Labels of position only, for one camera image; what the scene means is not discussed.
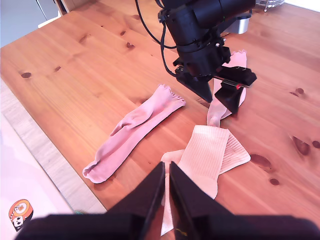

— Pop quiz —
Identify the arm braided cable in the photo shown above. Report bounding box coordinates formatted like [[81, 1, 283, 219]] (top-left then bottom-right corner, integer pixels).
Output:
[[160, 23, 179, 77]]

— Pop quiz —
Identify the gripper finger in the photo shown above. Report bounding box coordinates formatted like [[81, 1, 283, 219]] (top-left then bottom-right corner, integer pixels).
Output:
[[169, 161, 233, 240], [107, 161, 166, 240]]

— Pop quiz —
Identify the orange white round sticker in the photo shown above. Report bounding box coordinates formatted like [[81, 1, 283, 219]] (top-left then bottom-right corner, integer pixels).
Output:
[[8, 199, 34, 232]]

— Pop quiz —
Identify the pink frilly cuff sock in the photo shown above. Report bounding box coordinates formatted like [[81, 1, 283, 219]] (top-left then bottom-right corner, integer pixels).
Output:
[[206, 49, 248, 128], [82, 84, 186, 185]]

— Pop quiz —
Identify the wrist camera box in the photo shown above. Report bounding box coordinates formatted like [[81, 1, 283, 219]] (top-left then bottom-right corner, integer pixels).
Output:
[[223, 13, 252, 35]]

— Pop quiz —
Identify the cream ribbed sock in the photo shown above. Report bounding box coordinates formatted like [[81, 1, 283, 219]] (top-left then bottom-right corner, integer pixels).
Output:
[[159, 132, 252, 237], [178, 124, 231, 201]]

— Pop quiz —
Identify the chrome wire utensil holder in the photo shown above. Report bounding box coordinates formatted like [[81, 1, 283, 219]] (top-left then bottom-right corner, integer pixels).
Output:
[[254, 0, 286, 13]]

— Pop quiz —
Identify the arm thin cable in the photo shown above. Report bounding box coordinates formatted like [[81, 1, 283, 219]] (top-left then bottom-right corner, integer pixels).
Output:
[[134, 0, 178, 50]]

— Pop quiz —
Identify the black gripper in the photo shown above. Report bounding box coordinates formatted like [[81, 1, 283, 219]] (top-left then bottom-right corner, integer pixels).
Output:
[[173, 39, 258, 115]]

